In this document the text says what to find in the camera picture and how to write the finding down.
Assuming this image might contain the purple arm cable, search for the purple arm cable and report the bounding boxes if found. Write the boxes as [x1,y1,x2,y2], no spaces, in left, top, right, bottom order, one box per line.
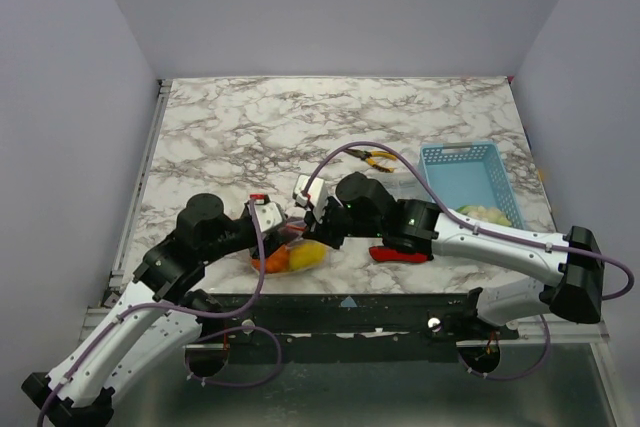
[304,141,635,381]
[37,199,284,427]

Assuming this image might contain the yellow lemon squash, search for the yellow lemon squash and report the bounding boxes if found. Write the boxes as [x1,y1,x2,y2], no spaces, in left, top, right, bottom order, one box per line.
[289,241,327,271]

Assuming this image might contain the yellow handled pliers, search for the yellow handled pliers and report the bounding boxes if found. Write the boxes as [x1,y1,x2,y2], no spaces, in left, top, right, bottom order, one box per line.
[345,148,397,173]

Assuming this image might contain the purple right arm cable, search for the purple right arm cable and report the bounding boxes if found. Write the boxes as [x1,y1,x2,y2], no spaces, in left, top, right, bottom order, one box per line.
[304,141,635,381]

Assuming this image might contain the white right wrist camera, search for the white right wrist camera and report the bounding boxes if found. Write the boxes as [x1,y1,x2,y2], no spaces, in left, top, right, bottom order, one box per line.
[292,175,329,217]

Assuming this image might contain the clear zip bag orange zipper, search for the clear zip bag orange zipper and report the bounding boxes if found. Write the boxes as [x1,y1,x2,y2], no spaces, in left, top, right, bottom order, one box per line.
[263,217,328,276]

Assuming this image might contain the red black utility knife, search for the red black utility knife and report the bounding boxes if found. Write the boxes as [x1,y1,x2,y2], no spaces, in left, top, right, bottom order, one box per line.
[368,246,433,264]

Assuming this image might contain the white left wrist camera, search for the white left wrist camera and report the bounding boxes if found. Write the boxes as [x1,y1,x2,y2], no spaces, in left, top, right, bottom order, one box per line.
[249,194,286,234]

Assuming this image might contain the black metal base rail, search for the black metal base rail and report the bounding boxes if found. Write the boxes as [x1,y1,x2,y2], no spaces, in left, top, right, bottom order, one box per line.
[197,292,517,364]

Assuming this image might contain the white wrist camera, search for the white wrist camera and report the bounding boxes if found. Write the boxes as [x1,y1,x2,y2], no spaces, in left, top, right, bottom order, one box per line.
[292,175,329,217]
[249,194,286,234]

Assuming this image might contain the clear plastic screw box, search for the clear plastic screw box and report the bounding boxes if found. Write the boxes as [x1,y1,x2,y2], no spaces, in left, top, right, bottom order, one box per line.
[371,172,430,201]

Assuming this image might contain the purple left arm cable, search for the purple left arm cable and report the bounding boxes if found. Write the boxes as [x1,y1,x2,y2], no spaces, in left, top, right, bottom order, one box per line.
[37,199,284,427]

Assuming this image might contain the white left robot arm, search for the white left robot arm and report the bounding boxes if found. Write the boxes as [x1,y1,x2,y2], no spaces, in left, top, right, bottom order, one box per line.
[22,193,287,426]

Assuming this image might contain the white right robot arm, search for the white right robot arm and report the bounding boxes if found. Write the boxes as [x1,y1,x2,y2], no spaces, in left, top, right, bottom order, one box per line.
[292,172,604,339]

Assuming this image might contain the light blue plastic basket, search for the light blue plastic basket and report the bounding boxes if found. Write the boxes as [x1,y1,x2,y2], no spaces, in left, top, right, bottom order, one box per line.
[418,141,525,230]

